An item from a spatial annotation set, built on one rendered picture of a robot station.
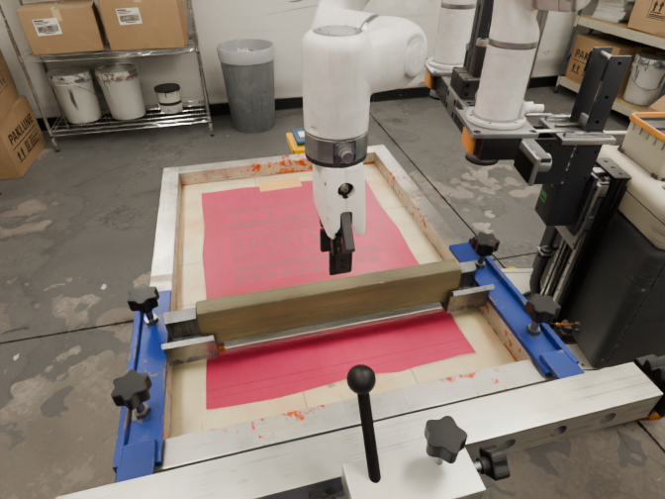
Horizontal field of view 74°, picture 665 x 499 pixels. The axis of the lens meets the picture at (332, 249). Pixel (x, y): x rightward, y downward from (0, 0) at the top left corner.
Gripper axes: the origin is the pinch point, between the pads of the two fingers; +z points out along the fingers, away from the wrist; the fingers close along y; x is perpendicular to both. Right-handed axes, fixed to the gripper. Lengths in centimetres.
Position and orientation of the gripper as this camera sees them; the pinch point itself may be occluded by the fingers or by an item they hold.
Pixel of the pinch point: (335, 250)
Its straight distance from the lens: 62.6
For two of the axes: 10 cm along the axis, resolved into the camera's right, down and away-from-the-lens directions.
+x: -9.7, 1.5, -2.0
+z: 0.0, 7.9, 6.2
